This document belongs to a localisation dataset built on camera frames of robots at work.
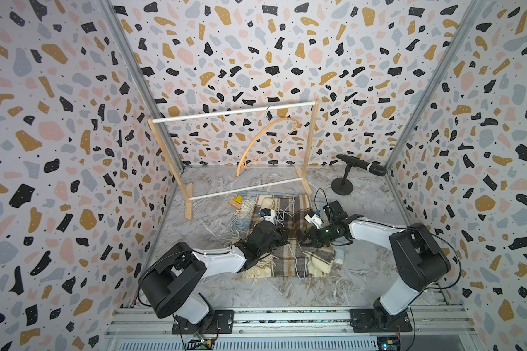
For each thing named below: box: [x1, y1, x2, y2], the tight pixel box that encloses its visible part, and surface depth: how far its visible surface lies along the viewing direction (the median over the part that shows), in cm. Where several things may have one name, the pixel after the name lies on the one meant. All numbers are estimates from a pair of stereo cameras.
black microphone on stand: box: [330, 153, 387, 196], surface depth 108 cm
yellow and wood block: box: [227, 194, 244, 210], surface depth 108 cm
